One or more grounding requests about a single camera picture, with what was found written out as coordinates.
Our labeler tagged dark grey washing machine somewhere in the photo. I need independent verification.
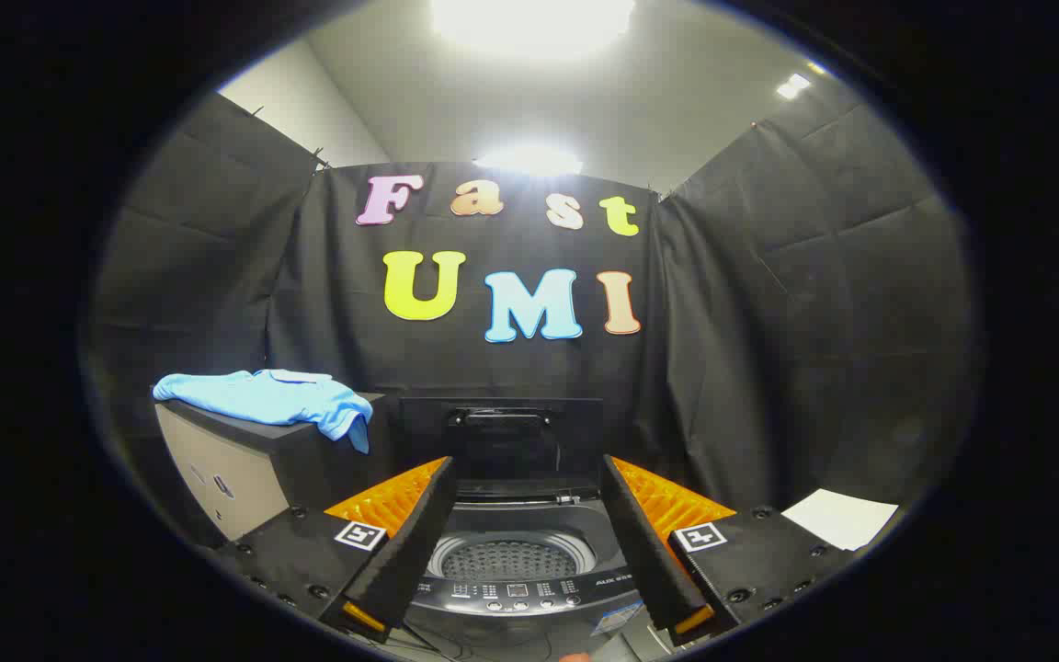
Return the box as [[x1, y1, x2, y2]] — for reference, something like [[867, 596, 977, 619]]
[[401, 478, 670, 659]]

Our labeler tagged beige cabinet with dark top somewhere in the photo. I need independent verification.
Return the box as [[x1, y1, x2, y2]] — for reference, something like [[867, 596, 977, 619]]
[[154, 393, 402, 545]]

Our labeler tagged light blue polo shirt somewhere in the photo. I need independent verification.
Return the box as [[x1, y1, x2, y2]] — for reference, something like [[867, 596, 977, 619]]
[[153, 369, 374, 455]]

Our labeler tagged black backdrop cloth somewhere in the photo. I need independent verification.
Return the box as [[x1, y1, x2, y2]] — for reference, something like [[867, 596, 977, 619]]
[[88, 92, 976, 553]]

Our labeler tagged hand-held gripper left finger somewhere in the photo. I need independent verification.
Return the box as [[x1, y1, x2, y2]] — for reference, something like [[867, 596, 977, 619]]
[[222, 456, 458, 643]]

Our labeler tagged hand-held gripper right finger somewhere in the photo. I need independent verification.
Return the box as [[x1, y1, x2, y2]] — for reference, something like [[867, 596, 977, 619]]
[[600, 454, 858, 645]]

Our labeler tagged large round ceiling light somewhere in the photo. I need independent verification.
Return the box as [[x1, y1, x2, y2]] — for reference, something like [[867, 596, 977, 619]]
[[428, 0, 637, 58]]

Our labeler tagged white paper sheet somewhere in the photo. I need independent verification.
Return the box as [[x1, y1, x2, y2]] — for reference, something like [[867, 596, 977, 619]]
[[781, 488, 899, 552]]

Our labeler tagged long ceiling light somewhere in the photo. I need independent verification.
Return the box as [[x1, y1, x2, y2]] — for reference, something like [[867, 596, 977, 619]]
[[473, 144, 585, 178]]

